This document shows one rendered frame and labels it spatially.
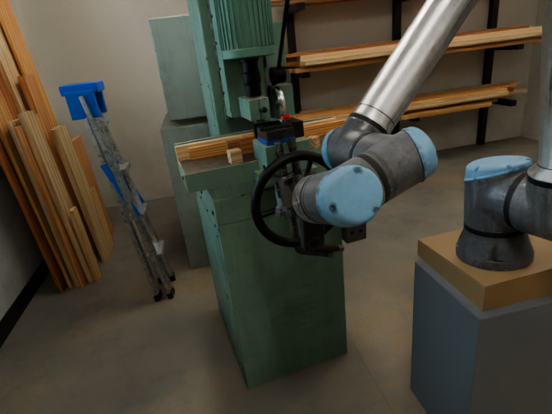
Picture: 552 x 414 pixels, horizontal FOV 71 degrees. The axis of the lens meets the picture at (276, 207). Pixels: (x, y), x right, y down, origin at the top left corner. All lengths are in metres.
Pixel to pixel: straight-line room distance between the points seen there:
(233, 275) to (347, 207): 0.83
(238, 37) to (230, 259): 0.70
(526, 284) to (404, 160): 0.64
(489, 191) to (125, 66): 3.10
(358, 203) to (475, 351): 0.69
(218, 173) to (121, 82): 2.55
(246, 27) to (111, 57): 2.49
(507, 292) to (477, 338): 0.14
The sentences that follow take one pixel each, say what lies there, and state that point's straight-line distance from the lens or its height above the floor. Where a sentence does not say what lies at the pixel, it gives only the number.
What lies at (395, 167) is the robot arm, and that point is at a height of 1.03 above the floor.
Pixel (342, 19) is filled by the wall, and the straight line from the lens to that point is 3.87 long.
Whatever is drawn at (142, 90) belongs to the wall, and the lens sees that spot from 3.64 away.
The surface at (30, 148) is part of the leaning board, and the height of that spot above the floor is 0.86.
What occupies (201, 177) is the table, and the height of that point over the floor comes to 0.88.
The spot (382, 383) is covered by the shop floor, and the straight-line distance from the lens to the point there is 1.66.
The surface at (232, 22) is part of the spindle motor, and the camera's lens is 1.27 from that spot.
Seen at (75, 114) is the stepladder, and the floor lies 1.03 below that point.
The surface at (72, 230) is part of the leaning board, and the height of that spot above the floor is 0.36.
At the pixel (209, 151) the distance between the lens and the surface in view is 1.33.
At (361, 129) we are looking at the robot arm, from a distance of 0.75.
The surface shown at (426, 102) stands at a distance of 3.79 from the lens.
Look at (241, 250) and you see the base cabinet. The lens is 1.30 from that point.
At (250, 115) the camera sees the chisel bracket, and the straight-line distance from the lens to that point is 1.30.
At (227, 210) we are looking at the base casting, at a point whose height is 0.76.
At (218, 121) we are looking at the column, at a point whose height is 0.98.
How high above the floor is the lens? 1.22
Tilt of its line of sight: 23 degrees down
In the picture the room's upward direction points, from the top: 7 degrees counter-clockwise
